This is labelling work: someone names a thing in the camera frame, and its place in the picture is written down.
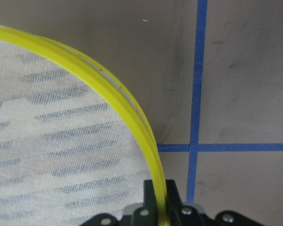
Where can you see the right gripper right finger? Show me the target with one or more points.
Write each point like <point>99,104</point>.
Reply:
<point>192,214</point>

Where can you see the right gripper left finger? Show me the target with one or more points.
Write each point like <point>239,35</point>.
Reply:
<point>137,214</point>

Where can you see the yellow steamer layer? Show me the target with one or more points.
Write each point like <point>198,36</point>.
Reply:
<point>74,142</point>

